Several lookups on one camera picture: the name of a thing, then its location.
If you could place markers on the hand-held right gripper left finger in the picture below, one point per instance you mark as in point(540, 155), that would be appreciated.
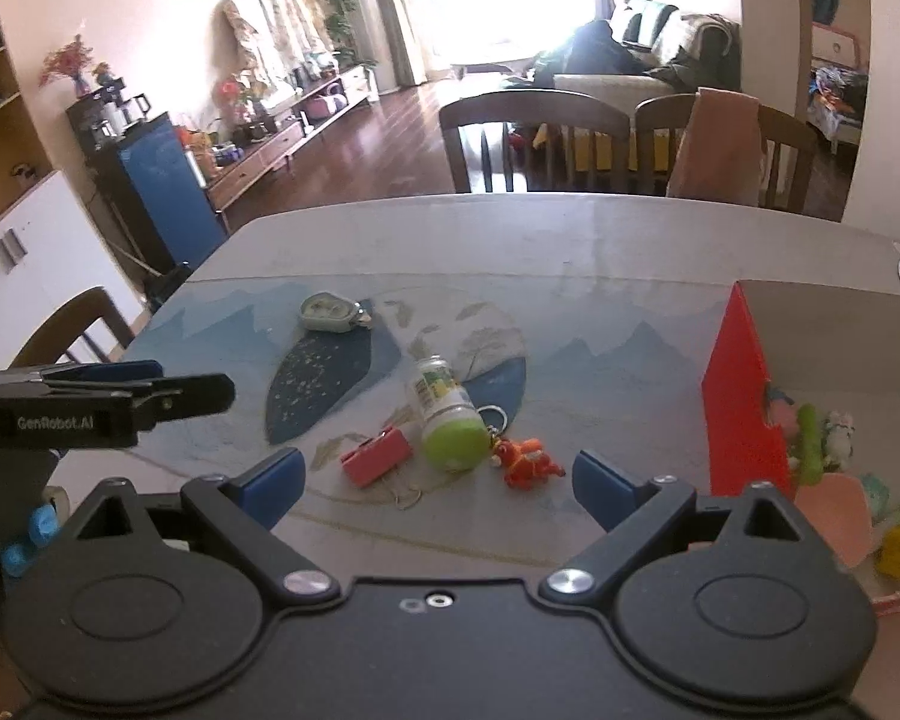
point(277, 481)

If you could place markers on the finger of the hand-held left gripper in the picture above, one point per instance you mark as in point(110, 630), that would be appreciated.
point(195, 396)
point(112, 373)

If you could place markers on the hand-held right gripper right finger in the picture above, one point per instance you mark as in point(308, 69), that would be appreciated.
point(600, 489)

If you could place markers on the red storage box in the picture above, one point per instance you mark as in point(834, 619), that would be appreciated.
point(742, 405)

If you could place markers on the pink pig figurine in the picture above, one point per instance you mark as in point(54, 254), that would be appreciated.
point(780, 409)

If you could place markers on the green stick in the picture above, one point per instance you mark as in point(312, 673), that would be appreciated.
point(810, 442)

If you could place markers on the white rabbit astronaut figure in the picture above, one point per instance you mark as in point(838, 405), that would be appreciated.
point(840, 439)

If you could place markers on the person's left hand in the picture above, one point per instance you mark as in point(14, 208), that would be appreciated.
point(34, 536)

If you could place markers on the wooden dining chair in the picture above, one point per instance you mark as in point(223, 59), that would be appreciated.
point(784, 157)
point(75, 322)
point(532, 135)

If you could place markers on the printed table mat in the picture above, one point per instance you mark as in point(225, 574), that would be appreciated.
point(607, 390)

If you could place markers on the small red box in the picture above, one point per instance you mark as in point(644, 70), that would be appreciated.
point(375, 457)

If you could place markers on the white cabinet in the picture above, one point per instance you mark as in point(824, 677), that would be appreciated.
point(45, 262)

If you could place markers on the bottle with green cap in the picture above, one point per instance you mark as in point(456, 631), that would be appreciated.
point(446, 416)

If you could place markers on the blue and black cabinet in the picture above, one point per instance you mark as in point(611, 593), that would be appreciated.
point(157, 187)

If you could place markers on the white and pink carton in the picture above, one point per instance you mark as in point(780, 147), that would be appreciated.
point(832, 521)

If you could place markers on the low wooden tv cabinet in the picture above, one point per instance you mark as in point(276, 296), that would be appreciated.
point(285, 142)

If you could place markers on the light teal toy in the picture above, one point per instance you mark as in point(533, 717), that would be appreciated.
point(875, 499)

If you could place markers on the wooden shelf unit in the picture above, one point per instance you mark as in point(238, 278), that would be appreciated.
point(0, 112)

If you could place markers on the red flower bouquet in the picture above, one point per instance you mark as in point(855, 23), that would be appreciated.
point(67, 64)

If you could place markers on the pink cloth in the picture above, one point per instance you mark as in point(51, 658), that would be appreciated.
point(716, 150)

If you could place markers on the floral cloth cover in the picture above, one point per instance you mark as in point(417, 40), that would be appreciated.
point(270, 30)

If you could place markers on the potted green plant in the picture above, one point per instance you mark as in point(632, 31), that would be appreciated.
point(345, 15)

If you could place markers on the standing air conditioner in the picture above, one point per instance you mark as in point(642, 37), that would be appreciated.
point(390, 22)

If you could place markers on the wooden sofa with cushions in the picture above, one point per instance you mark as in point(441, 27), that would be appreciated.
point(667, 52)

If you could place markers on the low coffee table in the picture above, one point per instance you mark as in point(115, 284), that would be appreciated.
point(491, 60)

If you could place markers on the pile of dark clothes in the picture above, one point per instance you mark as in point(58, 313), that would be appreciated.
point(577, 45)

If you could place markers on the cluttered bed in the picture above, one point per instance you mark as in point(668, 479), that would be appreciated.
point(840, 90)

